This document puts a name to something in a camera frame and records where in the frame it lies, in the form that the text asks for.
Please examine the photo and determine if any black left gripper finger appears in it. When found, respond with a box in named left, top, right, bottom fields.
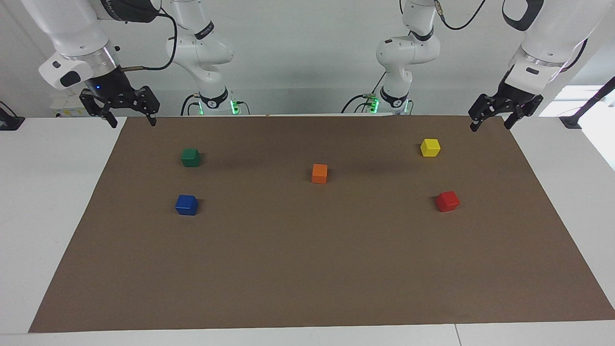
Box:
left=468, top=94, right=501, bottom=133
left=503, top=97, right=544, bottom=131

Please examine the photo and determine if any brown paper mat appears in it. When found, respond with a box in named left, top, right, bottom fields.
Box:
left=28, top=114, right=615, bottom=333

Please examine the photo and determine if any white box with yellow label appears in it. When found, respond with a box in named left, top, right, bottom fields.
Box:
left=50, top=93, right=88, bottom=118

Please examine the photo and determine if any black clamp with slanted rod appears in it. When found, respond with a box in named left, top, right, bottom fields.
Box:
left=559, top=76, right=615, bottom=129

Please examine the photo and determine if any red wooden block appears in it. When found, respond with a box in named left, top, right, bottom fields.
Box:
left=436, top=190, right=461, bottom=213

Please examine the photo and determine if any small black table clamp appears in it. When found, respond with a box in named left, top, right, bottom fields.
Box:
left=0, top=100, right=25, bottom=131

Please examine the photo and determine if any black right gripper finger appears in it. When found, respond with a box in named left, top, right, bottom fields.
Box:
left=79, top=88, right=119, bottom=129
left=135, top=85, right=161, bottom=127

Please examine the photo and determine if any blue wooden block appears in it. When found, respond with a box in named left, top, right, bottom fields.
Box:
left=175, top=194, right=199, bottom=216

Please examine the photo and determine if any black left arm base cable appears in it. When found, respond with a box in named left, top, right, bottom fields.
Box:
left=341, top=72, right=388, bottom=114

